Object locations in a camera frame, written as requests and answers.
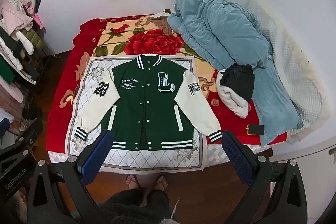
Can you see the white diamond quilted mat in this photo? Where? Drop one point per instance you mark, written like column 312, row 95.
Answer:
column 147, row 161

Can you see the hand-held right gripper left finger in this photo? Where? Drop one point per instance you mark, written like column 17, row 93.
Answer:
column 95, row 155

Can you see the person's legs in dark trousers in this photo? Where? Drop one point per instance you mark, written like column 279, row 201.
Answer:
column 131, row 208

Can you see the person's right foot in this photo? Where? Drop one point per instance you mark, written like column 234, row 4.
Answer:
column 160, row 182

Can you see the green and white varsity jacket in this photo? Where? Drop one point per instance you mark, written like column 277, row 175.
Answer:
column 136, row 108

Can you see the black and white folded garment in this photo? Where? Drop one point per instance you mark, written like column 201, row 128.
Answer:
column 231, row 103

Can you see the white cabinet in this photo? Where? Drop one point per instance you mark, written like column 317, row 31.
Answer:
column 315, row 155

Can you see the red floral blanket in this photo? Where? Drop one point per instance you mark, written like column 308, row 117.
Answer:
column 147, row 40

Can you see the black phone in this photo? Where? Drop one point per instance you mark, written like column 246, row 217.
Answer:
column 256, row 129

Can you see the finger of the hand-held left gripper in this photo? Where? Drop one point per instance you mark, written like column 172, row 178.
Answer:
column 34, row 132

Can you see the pale diamond pattern bed sheet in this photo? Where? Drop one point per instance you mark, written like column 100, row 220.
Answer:
column 236, row 150

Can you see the blue quilt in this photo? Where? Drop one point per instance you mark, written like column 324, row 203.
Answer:
column 223, row 29

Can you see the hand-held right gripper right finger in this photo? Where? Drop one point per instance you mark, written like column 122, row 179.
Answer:
column 236, row 158

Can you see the pile of folded clothes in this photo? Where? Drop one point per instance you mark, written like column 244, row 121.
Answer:
column 18, row 19

